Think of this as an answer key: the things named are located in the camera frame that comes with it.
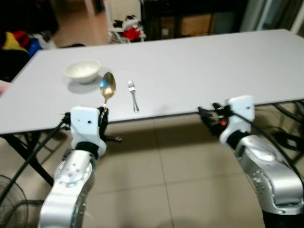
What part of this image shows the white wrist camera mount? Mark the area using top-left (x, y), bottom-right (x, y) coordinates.
top-left (219, 95), bottom-right (255, 143)
top-left (70, 106), bottom-right (107, 146)

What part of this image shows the gold metal spoon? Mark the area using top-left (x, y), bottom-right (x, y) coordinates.
top-left (100, 72), bottom-right (116, 111)

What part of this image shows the silver metal fork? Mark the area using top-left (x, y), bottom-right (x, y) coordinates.
top-left (127, 80), bottom-right (140, 113)

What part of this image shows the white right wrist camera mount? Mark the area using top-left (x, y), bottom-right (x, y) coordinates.
top-left (219, 95), bottom-right (255, 143)

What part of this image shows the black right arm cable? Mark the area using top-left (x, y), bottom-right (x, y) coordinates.
top-left (228, 110), bottom-right (304, 160)

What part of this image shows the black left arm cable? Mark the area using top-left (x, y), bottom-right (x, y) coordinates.
top-left (0, 120), bottom-right (72, 206)

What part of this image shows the red white black plush toy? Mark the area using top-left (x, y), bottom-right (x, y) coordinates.
top-left (123, 15), bottom-right (146, 42)

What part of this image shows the white ceramic bowl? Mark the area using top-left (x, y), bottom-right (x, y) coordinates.
top-left (64, 60), bottom-right (102, 85)

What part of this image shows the brown cardboard box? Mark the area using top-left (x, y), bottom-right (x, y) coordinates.
top-left (180, 14), bottom-right (213, 37)

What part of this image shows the black wire fan guard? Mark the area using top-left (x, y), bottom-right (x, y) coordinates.
top-left (0, 174), bottom-right (44, 228)

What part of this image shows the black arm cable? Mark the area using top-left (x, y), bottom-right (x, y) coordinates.
top-left (0, 120), bottom-right (72, 206)
top-left (228, 110), bottom-right (304, 160)

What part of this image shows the black cabinet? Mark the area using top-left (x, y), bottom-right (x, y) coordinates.
top-left (142, 0), bottom-right (248, 41)

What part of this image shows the colourful clothes pile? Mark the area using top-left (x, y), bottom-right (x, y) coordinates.
top-left (0, 30), bottom-right (44, 58)

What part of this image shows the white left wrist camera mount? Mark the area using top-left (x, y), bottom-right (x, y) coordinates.
top-left (70, 106), bottom-right (107, 146)

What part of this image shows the black folding table leg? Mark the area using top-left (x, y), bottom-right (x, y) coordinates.
top-left (0, 134), bottom-right (54, 187)
top-left (260, 102), bottom-right (304, 158)

